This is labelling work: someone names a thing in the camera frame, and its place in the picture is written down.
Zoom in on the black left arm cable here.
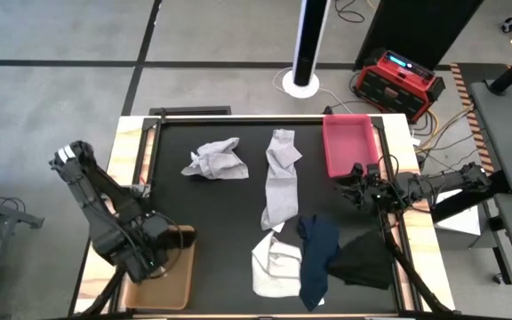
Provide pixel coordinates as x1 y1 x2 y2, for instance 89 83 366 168
161 212 186 279

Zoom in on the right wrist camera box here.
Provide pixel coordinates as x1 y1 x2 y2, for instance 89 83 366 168
348 162 382 180

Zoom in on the white fan cable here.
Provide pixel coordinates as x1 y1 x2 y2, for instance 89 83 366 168
272 66 355 115

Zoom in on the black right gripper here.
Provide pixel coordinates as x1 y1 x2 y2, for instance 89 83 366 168
334 175 388 213

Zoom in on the white box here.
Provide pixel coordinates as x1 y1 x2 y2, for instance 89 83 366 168
433 188 483 250

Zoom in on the black partition panel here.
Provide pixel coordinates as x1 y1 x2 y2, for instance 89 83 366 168
354 0 486 72

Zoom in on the grey side table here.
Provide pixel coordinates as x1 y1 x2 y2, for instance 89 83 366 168
468 79 512 196

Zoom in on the hazard striped floor strip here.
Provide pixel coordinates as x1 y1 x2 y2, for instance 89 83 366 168
449 62 497 177

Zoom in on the black side table beam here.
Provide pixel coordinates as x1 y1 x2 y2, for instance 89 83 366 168
428 171 512 224

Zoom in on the black towel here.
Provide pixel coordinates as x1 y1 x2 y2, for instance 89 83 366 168
325 229 396 291

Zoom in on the white towel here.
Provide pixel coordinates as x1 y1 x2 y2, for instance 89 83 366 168
251 229 326 307

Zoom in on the black aluminium table frame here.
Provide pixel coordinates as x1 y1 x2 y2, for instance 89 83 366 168
116 114 420 319

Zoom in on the navy blue towel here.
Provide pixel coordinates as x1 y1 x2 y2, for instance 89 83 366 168
295 214 341 313

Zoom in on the yellow floor cable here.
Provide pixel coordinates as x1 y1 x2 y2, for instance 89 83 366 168
415 106 475 152

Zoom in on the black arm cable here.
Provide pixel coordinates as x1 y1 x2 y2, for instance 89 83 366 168
378 153 400 181
161 212 186 279

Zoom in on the red black power station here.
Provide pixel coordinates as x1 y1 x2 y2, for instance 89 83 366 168
354 49 446 124

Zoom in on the pale grey towel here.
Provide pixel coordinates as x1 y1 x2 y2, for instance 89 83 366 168
180 136 251 181

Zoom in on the black floor cable loop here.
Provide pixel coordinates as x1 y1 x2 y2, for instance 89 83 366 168
333 0 366 24

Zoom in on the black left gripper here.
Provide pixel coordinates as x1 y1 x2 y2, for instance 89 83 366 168
142 213 197 253

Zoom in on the black diagonal frame strut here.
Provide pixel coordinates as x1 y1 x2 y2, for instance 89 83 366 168
378 212 457 316
77 264 128 317

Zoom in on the black white tower fan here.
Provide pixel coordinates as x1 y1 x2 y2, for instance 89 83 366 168
281 0 332 100

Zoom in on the pink plastic basket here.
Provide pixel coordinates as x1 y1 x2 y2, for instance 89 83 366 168
321 113 381 179

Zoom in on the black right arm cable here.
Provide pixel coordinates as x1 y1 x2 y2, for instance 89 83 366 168
378 153 400 181

